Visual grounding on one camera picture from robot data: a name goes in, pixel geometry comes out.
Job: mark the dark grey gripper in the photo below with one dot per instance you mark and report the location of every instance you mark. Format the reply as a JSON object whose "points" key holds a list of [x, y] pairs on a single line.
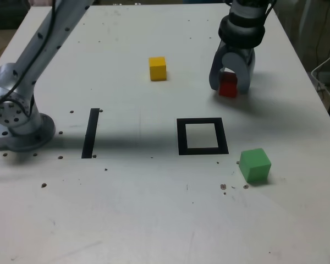
{"points": [[237, 50]]}

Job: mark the red cube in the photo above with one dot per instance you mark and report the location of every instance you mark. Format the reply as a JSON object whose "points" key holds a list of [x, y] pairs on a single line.
{"points": [[227, 88]]}

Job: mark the yellow cube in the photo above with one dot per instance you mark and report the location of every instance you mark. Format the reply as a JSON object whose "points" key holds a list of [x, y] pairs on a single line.
{"points": [[158, 72]]}

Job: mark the green cube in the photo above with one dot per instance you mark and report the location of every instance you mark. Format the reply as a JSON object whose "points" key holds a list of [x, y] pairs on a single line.
{"points": [[257, 170]]}

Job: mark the black tape square outline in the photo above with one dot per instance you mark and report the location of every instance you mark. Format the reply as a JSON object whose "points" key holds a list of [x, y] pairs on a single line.
{"points": [[181, 137]]}

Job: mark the black tape strip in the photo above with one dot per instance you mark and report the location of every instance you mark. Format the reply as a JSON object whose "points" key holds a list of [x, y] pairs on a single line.
{"points": [[90, 132]]}

